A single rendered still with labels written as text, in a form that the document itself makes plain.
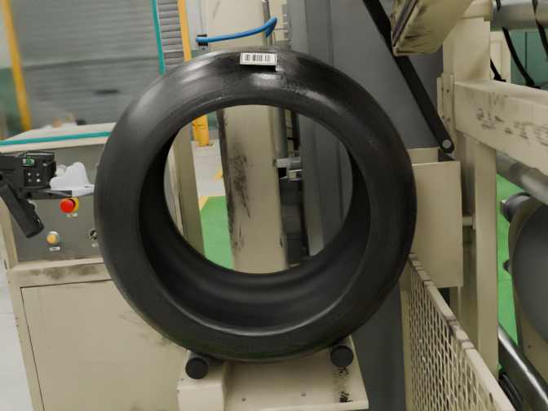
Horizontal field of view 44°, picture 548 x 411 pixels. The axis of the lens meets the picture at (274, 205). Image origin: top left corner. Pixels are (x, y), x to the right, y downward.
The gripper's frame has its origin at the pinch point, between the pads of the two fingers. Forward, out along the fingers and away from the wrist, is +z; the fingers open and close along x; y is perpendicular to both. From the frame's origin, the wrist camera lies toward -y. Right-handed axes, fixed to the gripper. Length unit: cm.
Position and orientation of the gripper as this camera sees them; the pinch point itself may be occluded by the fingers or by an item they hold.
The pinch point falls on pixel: (95, 192)
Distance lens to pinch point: 134.0
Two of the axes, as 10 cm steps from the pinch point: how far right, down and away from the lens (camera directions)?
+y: 0.3, -9.7, -2.4
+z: 10.0, 0.3, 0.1
